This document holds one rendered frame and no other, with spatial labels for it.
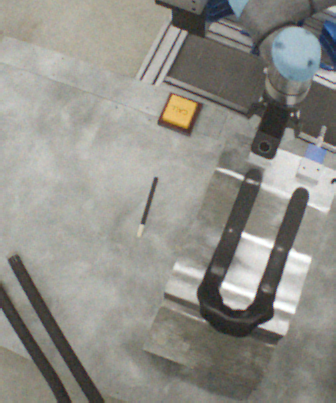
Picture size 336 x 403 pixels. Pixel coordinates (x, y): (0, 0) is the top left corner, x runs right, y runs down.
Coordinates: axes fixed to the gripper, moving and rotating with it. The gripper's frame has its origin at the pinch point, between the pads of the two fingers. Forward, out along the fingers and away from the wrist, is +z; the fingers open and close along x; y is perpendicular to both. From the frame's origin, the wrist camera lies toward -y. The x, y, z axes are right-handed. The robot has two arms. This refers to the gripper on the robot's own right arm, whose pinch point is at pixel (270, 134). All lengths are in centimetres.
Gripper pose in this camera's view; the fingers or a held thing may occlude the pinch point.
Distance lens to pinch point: 130.2
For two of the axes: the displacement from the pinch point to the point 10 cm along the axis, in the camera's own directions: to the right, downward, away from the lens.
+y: 3.7, -9.0, 2.3
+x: -9.3, -3.5, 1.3
